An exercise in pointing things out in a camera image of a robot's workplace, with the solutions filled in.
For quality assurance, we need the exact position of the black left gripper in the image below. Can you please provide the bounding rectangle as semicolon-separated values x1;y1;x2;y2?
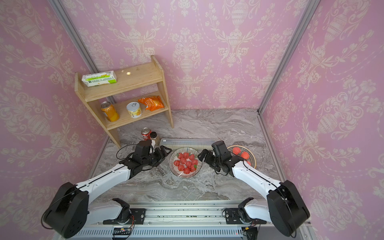
142;145;174;167

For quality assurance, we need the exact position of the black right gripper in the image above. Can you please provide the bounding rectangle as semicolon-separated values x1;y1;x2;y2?
197;149;224;171

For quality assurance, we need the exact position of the cream plastic wrap dispenser box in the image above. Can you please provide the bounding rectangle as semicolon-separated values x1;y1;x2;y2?
160;138;217;150

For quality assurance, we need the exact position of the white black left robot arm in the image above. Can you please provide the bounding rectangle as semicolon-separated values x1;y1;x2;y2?
41;140;173;239

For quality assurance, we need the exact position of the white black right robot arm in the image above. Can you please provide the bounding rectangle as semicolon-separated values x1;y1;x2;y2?
198;141;311;237

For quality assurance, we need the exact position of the striped plate of peaches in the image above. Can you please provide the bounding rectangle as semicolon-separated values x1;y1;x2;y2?
228;145;257;169

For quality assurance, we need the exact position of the red cola can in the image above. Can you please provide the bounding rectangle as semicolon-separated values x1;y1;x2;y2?
141;128;151;141

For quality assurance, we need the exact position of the orange snack bag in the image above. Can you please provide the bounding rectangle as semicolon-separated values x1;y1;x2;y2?
138;96;165;112

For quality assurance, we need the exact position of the white yellow tin can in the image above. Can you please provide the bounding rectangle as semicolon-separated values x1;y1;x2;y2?
126;102;142;119

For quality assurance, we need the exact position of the orange drink can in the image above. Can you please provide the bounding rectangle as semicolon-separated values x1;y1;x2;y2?
101;101;120;122

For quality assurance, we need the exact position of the wooden two-tier shelf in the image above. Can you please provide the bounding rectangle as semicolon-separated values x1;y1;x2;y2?
74;56;174;148

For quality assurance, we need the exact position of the green white carton box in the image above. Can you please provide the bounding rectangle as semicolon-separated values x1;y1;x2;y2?
82;71;117;87

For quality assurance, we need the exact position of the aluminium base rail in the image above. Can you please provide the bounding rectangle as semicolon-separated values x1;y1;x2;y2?
72;200;316;240

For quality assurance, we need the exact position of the aluminium corner frame post left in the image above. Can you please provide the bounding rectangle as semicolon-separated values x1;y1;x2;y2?
48;0;99;73

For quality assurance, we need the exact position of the aluminium corner frame post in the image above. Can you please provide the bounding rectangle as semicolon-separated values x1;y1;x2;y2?
258;0;321;116
48;0;99;73

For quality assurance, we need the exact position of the aluminium corner frame post right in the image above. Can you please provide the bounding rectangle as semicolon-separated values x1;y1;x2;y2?
258;0;321;116

